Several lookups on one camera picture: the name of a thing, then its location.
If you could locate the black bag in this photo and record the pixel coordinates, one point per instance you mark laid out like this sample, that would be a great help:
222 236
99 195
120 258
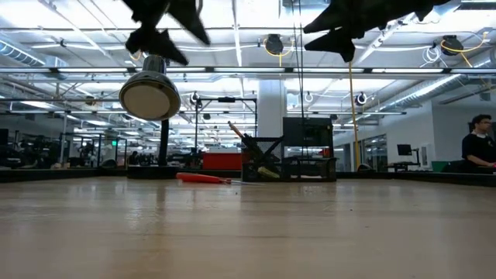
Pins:
455 167

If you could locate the orange pencil pink eraser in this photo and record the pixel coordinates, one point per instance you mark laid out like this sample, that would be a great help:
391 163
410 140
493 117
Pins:
235 129

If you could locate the black camera rig frame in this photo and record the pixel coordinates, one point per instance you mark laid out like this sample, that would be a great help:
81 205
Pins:
226 99

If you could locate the black mesh desk organizer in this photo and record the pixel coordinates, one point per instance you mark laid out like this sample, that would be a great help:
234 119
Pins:
306 168

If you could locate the red storage cabinet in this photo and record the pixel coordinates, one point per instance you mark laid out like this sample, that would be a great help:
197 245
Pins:
222 160

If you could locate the person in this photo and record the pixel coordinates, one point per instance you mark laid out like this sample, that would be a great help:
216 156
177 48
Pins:
478 149

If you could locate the black monitor on stand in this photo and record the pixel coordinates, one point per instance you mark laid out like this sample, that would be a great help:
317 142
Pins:
404 149

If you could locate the metal desk lamp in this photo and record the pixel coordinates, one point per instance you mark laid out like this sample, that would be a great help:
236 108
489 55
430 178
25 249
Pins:
149 97

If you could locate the green bin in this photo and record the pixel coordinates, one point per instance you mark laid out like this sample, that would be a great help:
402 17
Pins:
438 166

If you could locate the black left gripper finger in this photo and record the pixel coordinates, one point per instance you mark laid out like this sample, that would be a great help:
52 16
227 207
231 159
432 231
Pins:
155 44
190 19

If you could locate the black computer tower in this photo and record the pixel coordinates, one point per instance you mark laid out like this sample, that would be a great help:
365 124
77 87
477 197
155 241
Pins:
308 131

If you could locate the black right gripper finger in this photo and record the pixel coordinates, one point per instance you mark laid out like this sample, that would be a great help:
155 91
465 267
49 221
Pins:
339 44
337 17

